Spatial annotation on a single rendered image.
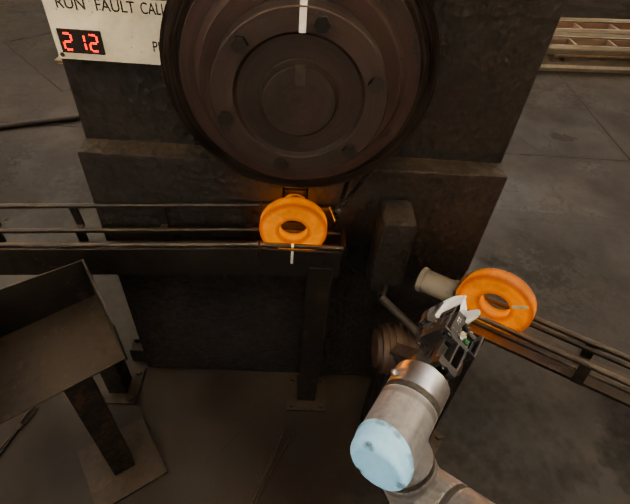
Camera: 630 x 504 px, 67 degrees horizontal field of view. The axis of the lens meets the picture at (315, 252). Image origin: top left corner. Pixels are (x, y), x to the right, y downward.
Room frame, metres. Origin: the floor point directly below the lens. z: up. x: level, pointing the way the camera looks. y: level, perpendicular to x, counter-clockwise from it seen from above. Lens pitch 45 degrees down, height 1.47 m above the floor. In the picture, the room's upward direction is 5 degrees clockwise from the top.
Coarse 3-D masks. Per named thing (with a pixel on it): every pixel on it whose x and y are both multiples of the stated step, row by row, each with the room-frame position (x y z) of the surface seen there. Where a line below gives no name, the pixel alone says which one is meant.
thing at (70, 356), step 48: (0, 288) 0.57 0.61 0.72; (48, 288) 0.62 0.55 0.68; (96, 288) 0.60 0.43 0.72; (0, 336) 0.54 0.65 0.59; (48, 336) 0.55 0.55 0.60; (96, 336) 0.56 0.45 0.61; (0, 384) 0.44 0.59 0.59; (48, 384) 0.45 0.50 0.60; (96, 384) 0.56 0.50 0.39; (96, 432) 0.49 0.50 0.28; (144, 432) 0.62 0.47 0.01; (96, 480) 0.47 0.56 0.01; (144, 480) 0.48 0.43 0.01
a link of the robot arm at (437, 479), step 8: (432, 472) 0.27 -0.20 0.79; (440, 472) 0.28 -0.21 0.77; (424, 480) 0.26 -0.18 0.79; (432, 480) 0.26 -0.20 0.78; (440, 480) 0.26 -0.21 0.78; (448, 480) 0.26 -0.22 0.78; (456, 480) 0.27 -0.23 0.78; (408, 488) 0.25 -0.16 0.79; (416, 488) 0.25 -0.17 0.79; (424, 488) 0.25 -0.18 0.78; (432, 488) 0.25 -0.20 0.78; (440, 488) 0.25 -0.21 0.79; (448, 488) 0.25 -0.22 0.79; (392, 496) 0.24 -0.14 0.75; (400, 496) 0.24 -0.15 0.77; (408, 496) 0.24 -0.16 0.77; (416, 496) 0.24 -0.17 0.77; (424, 496) 0.24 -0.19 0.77; (432, 496) 0.24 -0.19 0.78; (440, 496) 0.24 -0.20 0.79
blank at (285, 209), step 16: (272, 208) 0.80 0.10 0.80; (288, 208) 0.80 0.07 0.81; (304, 208) 0.80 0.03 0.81; (320, 208) 0.83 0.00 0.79; (272, 224) 0.80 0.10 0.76; (304, 224) 0.80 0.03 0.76; (320, 224) 0.81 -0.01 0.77; (272, 240) 0.80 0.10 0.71; (288, 240) 0.81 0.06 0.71; (304, 240) 0.80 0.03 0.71; (320, 240) 0.81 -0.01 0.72
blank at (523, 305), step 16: (480, 272) 0.70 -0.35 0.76; (496, 272) 0.69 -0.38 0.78; (464, 288) 0.70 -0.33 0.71; (480, 288) 0.68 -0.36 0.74; (496, 288) 0.67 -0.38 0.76; (512, 288) 0.65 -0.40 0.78; (528, 288) 0.66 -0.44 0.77; (480, 304) 0.68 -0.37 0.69; (512, 304) 0.65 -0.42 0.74; (528, 304) 0.63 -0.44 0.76; (480, 320) 0.67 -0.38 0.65; (496, 320) 0.65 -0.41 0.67; (512, 320) 0.64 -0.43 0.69; (528, 320) 0.62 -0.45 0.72
